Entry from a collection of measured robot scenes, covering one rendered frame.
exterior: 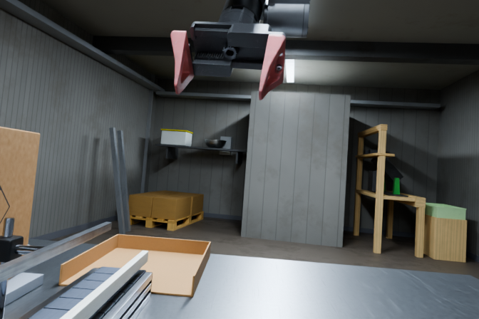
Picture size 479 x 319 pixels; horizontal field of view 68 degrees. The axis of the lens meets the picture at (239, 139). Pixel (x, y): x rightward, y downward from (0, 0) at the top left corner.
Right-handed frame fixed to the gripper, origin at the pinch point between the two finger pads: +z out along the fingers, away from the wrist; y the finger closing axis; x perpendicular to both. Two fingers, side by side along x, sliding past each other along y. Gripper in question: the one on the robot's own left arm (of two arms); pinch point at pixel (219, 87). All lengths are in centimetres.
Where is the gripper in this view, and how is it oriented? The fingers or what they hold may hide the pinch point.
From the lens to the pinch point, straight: 41.5
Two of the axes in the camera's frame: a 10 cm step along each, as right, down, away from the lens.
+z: -1.5, 7.2, -6.8
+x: 0.4, 6.9, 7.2
